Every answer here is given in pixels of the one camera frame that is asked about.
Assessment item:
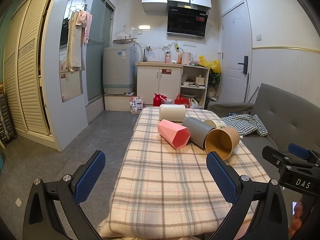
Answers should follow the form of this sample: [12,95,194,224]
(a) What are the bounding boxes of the white open shelf unit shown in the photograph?
[180,65,210,109]

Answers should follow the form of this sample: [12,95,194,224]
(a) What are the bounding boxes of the person's right hand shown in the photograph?
[289,201,304,238]

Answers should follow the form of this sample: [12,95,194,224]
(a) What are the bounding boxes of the white door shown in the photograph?
[221,0,253,103]

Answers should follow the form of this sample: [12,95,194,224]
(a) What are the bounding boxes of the small printed paper cup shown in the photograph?
[203,119,228,130]

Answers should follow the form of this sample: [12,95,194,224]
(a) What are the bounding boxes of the red shopping bag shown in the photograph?
[174,94,192,105]

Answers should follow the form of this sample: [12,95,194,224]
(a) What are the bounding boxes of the pink electric kettle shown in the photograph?
[181,52,193,65]

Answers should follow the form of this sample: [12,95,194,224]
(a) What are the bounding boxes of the green plant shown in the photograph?
[209,70,221,88]

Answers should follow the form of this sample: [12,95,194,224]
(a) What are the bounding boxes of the white sink cabinet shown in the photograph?
[135,62,183,105]

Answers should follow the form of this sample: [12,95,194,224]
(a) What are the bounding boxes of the metal faucet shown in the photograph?
[143,46,153,62]

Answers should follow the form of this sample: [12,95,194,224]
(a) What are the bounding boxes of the pink cloth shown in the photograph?
[76,10,92,44]

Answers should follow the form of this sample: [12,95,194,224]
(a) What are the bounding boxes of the plaid blanket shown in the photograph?
[99,106,272,239]

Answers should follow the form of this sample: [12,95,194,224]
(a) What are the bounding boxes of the white detergent bag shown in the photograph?
[130,96,143,114]

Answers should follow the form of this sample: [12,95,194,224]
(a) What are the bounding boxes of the grey sofa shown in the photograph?
[207,83,320,180]

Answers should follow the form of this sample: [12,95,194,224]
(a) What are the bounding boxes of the dark drawer unit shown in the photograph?
[0,92,17,145]

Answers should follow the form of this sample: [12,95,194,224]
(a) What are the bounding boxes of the brown paper cup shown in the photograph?
[205,127,240,161]

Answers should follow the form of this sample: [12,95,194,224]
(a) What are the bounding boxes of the white platform step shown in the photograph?
[104,94,137,112]

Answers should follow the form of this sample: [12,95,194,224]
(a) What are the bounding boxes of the black door handle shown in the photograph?
[238,56,249,74]

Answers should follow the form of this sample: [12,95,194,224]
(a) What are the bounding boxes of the frosted glass door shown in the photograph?
[85,0,115,105]

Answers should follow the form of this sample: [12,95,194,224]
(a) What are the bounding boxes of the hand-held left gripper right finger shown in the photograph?
[205,151,292,240]

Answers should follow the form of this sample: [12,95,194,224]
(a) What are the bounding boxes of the grey washing machine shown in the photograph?
[103,46,137,95]

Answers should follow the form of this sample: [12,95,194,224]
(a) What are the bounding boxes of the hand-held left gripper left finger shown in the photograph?
[22,150,107,240]

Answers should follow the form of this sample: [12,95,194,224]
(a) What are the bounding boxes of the green checked cloth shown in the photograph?
[220,114,268,137]

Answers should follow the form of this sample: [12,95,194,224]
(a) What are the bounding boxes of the white cup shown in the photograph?
[159,104,186,122]

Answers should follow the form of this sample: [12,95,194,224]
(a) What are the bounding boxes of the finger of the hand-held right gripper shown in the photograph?
[262,146,292,167]
[287,143,320,167]

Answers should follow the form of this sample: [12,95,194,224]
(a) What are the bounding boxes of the beige towel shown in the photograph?
[67,11,83,72]

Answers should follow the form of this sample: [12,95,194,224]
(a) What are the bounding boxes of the black range hood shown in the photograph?
[167,0,210,39]

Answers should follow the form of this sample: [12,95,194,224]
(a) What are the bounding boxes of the louvred wardrobe doors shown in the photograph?
[2,0,58,136]

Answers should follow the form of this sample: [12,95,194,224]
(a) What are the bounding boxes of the yellow plastic bag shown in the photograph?
[199,56,222,73]

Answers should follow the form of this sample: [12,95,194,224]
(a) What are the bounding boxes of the grey cup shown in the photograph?
[181,117,215,149]

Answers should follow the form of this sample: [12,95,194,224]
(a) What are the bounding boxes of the wall mirror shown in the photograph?
[59,0,83,103]

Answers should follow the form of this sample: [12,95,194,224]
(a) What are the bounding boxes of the metal basin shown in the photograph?
[112,38,137,47]

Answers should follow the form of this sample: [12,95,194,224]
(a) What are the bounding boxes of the pink faceted cup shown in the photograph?
[157,119,191,150]

